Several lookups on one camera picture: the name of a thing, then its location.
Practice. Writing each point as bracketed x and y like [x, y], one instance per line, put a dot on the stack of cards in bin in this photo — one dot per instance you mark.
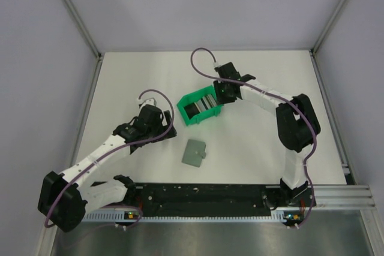
[204, 104]

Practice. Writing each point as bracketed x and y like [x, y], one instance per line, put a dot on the white slotted cable duct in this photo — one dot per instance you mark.
[128, 216]

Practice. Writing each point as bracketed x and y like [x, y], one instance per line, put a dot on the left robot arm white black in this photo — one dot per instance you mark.
[68, 196]

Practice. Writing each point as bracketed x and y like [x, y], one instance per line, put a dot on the sage green leather card holder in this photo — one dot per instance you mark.
[194, 153]

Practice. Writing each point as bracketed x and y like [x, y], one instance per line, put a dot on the aluminium frame post left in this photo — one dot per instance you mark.
[81, 27]

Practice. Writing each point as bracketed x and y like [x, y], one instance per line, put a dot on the aluminium frame rail front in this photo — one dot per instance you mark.
[337, 197]

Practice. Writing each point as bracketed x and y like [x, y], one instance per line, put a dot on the aluminium frame post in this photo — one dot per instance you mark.
[331, 22]
[81, 27]

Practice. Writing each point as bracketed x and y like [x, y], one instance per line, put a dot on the metal sheet panel front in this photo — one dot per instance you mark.
[325, 233]

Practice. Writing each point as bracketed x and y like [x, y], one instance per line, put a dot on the aluminium frame post right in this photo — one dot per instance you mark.
[331, 22]

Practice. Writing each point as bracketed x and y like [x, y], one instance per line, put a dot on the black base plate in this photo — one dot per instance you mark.
[213, 200]

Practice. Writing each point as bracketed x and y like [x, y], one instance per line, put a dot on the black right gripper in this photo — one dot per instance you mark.
[220, 99]

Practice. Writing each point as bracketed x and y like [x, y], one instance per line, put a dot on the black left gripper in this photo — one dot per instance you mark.
[163, 129]

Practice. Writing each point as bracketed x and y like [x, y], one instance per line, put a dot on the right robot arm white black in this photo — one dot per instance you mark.
[297, 123]

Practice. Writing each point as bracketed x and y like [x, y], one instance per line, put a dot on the green plastic card bin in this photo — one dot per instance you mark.
[184, 106]

